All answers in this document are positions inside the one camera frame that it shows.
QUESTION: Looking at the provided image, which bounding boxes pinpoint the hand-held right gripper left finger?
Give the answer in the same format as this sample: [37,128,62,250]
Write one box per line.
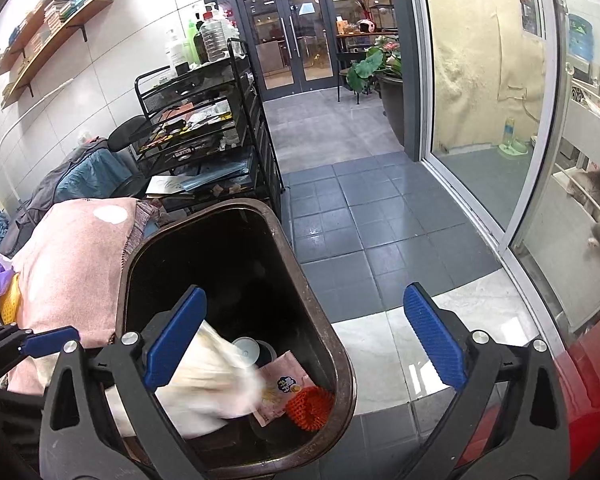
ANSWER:
[39,285,216,480]

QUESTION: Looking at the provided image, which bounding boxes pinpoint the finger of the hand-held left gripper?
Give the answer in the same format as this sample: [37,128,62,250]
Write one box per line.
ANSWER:
[22,326,81,357]
[0,327,33,377]

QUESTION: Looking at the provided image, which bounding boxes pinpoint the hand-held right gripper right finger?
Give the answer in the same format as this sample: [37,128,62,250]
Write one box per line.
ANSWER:
[402,282,571,480]

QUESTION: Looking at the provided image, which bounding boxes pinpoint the white paper bag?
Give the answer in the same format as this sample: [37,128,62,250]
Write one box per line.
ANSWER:
[105,320,268,436]

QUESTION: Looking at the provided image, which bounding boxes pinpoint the brown plastic trash bin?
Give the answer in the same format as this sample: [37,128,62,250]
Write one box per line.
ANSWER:
[115,199,357,468]

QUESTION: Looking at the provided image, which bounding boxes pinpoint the white round lid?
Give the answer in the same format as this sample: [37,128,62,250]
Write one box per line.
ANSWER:
[231,336,263,368]

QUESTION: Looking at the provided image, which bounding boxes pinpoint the pink polka dot blanket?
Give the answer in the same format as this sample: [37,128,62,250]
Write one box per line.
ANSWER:
[5,196,157,397]

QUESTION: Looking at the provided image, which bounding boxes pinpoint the pink snack packet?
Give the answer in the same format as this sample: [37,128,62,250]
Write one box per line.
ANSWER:
[252,350,313,428]

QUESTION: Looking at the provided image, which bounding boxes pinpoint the orange ribbed plastic piece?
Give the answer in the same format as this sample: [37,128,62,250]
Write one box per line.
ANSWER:
[286,386,336,433]

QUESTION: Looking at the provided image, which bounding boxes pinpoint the grey jacket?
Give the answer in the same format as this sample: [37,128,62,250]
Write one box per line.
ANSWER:
[2,135,111,256]

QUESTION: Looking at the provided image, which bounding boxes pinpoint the sliding glass door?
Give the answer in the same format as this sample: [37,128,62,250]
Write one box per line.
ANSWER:
[410,0,571,256]

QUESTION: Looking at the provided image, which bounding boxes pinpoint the white paper sheet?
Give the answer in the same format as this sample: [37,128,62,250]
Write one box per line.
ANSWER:
[145,176,201,196]

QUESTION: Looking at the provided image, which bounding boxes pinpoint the black office chair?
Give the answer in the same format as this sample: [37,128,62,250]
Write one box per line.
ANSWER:
[105,114,156,198]

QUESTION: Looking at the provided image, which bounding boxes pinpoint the pet water feeder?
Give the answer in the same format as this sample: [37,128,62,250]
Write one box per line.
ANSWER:
[497,117,531,153]

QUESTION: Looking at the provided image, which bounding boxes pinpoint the black planter pot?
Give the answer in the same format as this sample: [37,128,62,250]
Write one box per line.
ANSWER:
[377,74,406,148]

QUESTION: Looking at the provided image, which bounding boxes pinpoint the white curved pipe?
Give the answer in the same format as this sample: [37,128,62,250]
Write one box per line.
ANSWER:
[0,79,75,158]

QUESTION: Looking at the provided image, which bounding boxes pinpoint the green leafy plant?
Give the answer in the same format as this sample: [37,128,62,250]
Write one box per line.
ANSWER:
[346,35,403,96]

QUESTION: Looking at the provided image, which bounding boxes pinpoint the white pump bottle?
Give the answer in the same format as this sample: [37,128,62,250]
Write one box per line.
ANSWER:
[165,27,188,73]

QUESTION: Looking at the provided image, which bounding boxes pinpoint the green bottle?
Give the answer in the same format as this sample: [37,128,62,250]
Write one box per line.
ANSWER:
[187,15,208,63]

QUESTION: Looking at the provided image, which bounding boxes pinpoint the clear plastic bottle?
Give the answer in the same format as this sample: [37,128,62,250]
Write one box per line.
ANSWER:
[200,10,231,63]

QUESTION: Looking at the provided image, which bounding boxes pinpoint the glass double door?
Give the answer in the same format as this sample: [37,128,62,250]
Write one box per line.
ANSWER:
[235,0,331,96]

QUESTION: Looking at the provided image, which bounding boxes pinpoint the blue water jug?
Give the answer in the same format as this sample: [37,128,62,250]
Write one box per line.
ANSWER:
[566,12,595,63]

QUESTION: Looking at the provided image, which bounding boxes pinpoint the row of stacked books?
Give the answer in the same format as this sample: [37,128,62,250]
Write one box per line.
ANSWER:
[42,0,105,25]

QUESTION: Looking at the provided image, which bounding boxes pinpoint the black wire rack cart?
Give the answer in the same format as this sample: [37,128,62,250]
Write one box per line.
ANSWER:
[134,37,287,216]

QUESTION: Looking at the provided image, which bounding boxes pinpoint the wooden wall shelf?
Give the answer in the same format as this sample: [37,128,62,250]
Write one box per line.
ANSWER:
[0,0,116,108]
[0,0,111,78]

